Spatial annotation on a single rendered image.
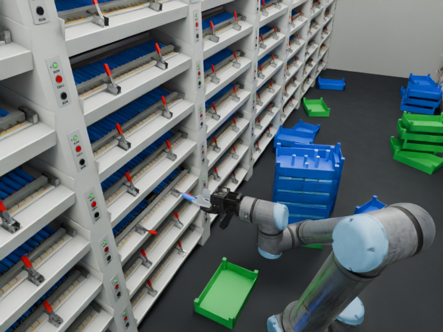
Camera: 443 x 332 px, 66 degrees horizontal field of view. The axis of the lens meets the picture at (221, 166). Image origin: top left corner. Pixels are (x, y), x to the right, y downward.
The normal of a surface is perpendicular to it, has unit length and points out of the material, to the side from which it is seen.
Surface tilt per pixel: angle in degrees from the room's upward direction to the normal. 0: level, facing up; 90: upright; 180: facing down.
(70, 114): 90
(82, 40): 107
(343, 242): 80
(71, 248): 17
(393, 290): 0
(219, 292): 0
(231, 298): 0
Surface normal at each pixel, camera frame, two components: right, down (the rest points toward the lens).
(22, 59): 0.87, 0.46
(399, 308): -0.01, -0.84
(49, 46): 0.90, 0.22
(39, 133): 0.25, -0.73
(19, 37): -0.43, 0.50
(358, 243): -0.92, 0.08
